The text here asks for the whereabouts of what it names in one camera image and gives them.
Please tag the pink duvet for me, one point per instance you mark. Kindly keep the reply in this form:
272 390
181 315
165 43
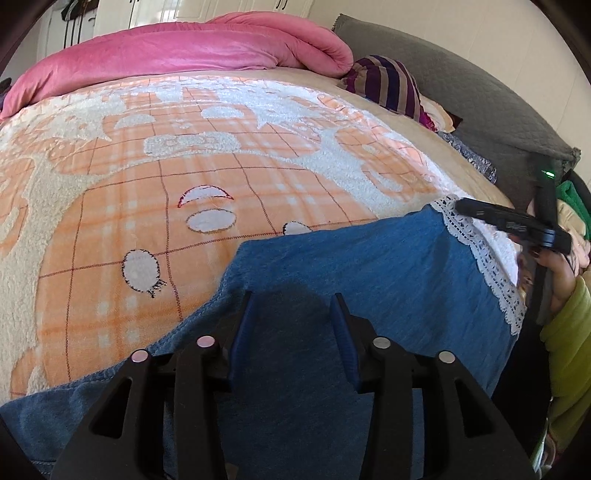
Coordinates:
184 50

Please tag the green cloth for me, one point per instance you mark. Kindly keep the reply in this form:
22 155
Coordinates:
575 196

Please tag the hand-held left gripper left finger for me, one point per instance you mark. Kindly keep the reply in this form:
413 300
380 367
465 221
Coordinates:
240 344

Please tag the cream cloth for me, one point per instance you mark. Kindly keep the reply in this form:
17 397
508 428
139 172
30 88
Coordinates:
441 115

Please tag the white wardrobe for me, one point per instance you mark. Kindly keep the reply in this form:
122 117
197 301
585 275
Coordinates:
221 9

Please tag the orange plaid fleece blanket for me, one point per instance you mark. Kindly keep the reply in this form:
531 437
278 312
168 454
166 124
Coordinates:
184 152

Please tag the person's right forearm green sleeve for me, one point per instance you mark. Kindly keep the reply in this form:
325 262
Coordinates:
570 360

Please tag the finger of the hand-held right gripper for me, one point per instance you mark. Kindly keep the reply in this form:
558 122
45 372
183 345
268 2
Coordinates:
489 212

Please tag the blue denim pants lace hem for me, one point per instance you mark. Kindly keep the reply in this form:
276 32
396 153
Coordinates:
383 263

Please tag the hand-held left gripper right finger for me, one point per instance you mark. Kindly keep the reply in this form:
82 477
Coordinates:
344 344

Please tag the purple striped cloth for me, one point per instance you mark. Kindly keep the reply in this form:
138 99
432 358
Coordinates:
388 83

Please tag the dark hanging bags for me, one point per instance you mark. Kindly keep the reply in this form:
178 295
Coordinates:
76 18

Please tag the person's right hand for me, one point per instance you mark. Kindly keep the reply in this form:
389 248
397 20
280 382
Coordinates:
561 279

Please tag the grey floral cloth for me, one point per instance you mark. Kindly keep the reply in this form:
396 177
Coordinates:
471 154

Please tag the grey quilted headboard cushion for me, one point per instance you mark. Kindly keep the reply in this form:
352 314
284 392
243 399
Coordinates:
461 87

